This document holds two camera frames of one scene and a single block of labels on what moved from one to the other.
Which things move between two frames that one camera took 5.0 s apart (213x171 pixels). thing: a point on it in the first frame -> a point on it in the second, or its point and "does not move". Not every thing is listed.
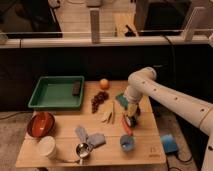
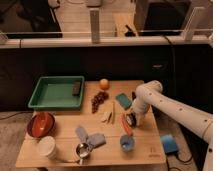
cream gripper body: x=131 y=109 -> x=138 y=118
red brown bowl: x=41 y=124 does not move
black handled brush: x=134 y=118 does not move
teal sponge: x=120 y=98 does not move
